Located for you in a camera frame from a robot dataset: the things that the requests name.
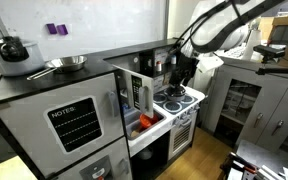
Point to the wooden spoon with hole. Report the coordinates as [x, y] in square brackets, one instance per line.
[135, 133]

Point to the purple magnet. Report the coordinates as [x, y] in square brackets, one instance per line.
[62, 29]
[51, 28]

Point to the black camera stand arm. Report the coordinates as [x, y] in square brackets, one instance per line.
[280, 70]

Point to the gray cooktop with burners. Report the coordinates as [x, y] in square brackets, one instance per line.
[172, 106]

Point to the black camera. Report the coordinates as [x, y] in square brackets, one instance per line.
[269, 51]

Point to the white shaker orange cap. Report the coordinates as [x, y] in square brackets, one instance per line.
[158, 66]

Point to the white paper sheets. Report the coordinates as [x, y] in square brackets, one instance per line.
[274, 173]

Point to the toy kitchen playset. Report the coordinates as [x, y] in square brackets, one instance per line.
[97, 63]

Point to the steel frying pan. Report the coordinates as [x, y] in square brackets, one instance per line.
[67, 63]

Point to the white shaker blue cap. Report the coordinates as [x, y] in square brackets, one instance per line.
[173, 60]

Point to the white plastic bottle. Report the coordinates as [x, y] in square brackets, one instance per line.
[255, 46]

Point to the fridge door with chalkboard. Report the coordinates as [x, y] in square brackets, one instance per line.
[24, 120]

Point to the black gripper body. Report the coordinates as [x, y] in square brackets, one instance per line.
[185, 66]

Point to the gray metal cabinet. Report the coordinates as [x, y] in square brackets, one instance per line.
[277, 96]

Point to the white microwave door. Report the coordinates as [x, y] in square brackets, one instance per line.
[149, 81]

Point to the black orange hand tools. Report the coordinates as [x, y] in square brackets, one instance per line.
[242, 165]

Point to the orange plastic bowl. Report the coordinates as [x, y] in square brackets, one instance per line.
[148, 120]

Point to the small gray pot black lid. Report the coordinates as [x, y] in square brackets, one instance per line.
[175, 94]

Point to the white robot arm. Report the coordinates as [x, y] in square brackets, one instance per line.
[217, 30]

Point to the gray sink basin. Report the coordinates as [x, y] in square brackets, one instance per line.
[132, 118]

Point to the white oven door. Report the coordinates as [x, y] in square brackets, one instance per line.
[182, 136]

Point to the whiteboard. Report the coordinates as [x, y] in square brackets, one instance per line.
[100, 20]

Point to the fridge door with dispenser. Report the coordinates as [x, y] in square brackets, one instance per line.
[114, 151]

